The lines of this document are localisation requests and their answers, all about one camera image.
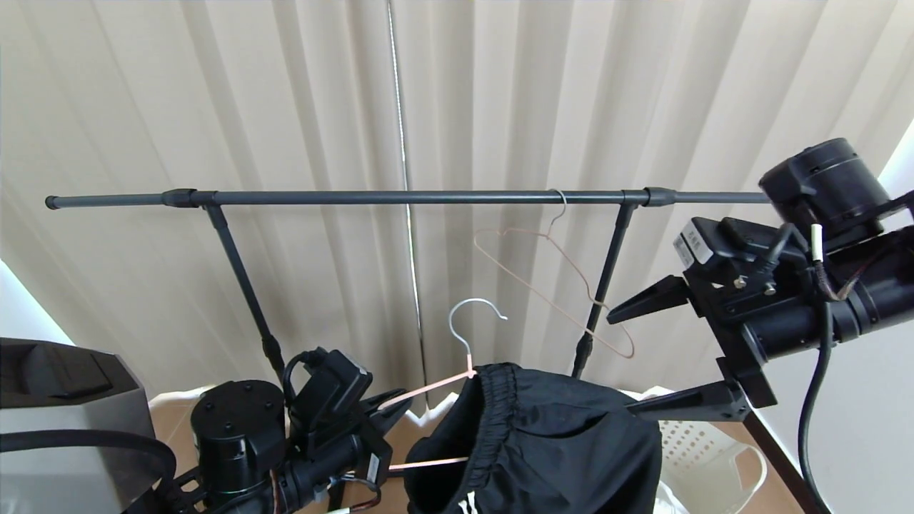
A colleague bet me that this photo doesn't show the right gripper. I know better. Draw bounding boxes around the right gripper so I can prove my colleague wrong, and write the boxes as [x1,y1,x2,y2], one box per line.
[607,274,858,423]

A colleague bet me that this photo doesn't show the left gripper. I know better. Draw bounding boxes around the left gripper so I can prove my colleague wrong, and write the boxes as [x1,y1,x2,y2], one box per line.
[281,388,416,505]

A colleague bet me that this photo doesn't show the pink clothes hanger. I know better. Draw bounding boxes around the pink clothes hanger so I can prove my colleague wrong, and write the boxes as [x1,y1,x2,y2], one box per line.
[376,298,509,473]
[473,188,636,360]

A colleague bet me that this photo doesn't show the black shorts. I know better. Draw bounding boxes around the black shorts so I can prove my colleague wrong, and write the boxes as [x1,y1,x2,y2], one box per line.
[403,363,663,514]

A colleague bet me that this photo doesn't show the white laundry basket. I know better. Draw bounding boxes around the white laundry basket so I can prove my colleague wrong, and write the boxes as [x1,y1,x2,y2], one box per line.
[628,388,769,514]

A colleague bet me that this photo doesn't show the black clothes rack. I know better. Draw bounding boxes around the black clothes rack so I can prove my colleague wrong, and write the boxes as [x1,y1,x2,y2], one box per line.
[44,187,773,383]

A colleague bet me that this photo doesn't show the beige curtain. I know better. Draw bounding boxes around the beige curtain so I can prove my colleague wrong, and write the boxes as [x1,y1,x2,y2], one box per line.
[0,0,914,422]

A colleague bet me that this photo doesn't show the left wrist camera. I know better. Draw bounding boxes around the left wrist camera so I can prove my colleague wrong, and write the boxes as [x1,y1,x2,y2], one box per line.
[283,348,373,458]

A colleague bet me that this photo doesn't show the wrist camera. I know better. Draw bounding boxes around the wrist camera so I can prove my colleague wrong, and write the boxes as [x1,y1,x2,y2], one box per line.
[671,216,815,315]
[283,348,373,458]

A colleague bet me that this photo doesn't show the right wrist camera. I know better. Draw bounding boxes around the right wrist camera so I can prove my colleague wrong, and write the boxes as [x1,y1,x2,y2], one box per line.
[671,216,815,315]

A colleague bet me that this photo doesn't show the black cable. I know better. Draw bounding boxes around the black cable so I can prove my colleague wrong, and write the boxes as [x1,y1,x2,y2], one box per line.
[798,300,838,514]

